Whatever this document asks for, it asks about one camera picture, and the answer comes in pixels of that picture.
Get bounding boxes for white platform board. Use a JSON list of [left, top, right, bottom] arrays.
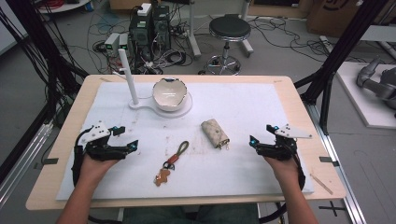
[[335, 61, 396, 130]]

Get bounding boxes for person's left hand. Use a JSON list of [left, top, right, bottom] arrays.
[[76, 153, 121, 189]]

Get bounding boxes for white box on computer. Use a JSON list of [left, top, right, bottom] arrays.
[[136, 3, 153, 17]]

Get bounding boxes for white table leg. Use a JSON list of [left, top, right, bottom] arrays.
[[240, 0, 255, 58], [187, 0, 203, 59]]

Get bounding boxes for white stand with pole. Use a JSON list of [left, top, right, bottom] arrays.
[[112, 48, 193, 119]]

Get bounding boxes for white foam mat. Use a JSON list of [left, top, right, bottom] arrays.
[[55, 81, 315, 201]]

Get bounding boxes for beige key pouch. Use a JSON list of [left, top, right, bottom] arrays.
[[200, 119, 231, 151]]

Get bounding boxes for black tape cross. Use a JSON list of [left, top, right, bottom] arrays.
[[318, 200, 347, 217]]

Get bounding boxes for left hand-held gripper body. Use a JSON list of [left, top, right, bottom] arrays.
[[77, 122, 126, 162]]

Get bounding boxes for black round stool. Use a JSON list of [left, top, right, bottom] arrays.
[[205, 13, 252, 77]]

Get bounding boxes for thin wooden stick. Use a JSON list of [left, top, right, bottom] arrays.
[[309, 173, 334, 196]]

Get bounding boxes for cardboard box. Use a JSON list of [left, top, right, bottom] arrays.
[[306, 0, 396, 39]]

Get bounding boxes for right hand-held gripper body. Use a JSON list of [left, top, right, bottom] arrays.
[[257, 123, 314, 162]]

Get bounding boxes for keychain with brown bear charm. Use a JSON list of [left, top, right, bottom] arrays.
[[153, 140, 191, 188]]

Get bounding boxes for person's legs in jeans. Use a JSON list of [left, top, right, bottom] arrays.
[[122, 203, 260, 224]]

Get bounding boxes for tangle of floor cables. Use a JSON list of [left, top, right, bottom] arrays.
[[87, 6, 368, 76]]

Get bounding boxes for black computer tower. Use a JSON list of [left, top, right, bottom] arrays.
[[152, 4, 172, 50], [129, 12, 154, 63]]

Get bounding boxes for white power supply unit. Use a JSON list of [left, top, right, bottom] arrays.
[[104, 32, 121, 56], [119, 33, 130, 51]]

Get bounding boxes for person's right hand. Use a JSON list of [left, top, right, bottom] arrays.
[[263, 156, 302, 185]]

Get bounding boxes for aluminium rail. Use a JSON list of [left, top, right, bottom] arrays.
[[0, 122, 54, 207], [306, 102, 368, 224]]

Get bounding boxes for white bowl with gold rim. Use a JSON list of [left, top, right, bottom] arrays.
[[151, 77, 189, 112]]

